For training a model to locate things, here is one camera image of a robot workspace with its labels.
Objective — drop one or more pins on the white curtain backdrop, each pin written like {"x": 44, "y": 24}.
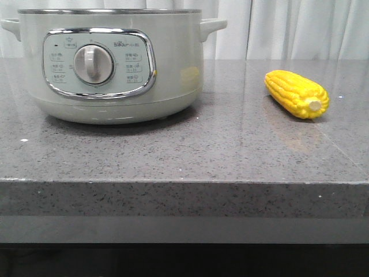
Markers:
{"x": 257, "y": 29}

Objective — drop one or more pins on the pale green electric cooking pot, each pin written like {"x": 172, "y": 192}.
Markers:
{"x": 157, "y": 55}

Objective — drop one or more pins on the yellow corn cob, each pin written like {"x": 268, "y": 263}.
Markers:
{"x": 302, "y": 97}

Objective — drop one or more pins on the grey round control knob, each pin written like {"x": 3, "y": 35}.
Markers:
{"x": 93, "y": 64}

